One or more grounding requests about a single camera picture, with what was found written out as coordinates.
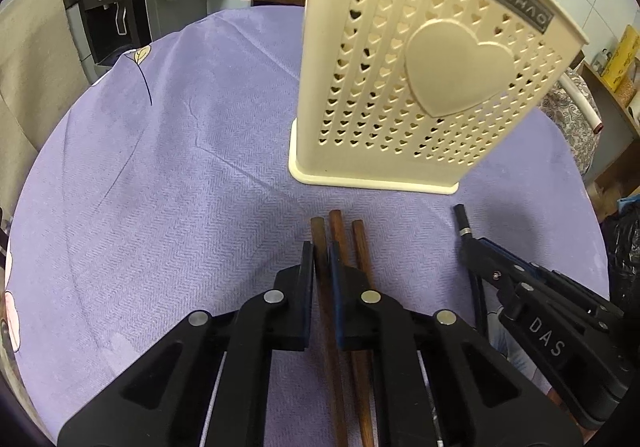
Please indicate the black chopstick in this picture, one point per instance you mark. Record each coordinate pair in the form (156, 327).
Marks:
(461, 217)

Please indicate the cream frying pan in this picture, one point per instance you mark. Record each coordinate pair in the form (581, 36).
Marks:
(582, 99)

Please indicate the cream perforated utensil holder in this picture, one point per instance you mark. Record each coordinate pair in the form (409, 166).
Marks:
(400, 77)

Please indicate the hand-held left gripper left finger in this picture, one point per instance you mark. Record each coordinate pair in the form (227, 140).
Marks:
(295, 307)

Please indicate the black trash bag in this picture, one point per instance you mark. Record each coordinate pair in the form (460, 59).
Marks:
(625, 267)

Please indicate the floral cloth covered chair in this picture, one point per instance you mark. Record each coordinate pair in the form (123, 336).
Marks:
(570, 137)

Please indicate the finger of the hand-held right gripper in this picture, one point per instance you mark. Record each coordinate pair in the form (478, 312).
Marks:
(565, 287)
(482, 254)

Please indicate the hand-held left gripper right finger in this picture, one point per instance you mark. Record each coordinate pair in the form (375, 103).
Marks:
(345, 297)

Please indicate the grey water dispenser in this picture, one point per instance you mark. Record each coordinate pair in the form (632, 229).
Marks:
(110, 27)

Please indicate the yellow roll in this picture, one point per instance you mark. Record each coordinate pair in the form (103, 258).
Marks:
(622, 57)

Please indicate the light wooden shelf unit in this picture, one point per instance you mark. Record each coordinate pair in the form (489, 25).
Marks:
(617, 137)

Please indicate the purple floral tablecloth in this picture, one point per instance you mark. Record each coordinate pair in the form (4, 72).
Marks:
(175, 202)

